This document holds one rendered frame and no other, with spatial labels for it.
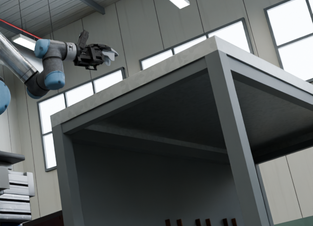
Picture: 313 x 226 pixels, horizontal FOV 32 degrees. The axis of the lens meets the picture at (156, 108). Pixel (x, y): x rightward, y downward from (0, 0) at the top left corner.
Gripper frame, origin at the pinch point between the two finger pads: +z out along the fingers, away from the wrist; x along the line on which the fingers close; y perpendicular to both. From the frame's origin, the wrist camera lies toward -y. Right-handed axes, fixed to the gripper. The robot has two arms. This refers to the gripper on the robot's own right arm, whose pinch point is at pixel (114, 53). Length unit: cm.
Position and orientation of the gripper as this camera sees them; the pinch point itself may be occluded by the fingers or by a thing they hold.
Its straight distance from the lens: 228.3
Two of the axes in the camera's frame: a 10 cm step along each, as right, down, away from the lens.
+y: 2.6, 8.7, -4.2
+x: 5.4, -4.9, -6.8
